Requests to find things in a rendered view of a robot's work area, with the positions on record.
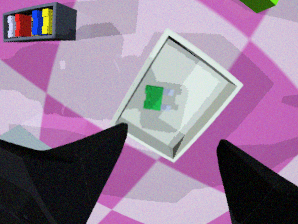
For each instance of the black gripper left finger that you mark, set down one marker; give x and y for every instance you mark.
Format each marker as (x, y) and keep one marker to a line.
(66, 181)

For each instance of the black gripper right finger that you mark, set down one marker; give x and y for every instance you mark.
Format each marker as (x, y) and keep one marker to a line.
(254, 193)

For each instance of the blue fuse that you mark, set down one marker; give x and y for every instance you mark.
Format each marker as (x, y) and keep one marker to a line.
(37, 23)

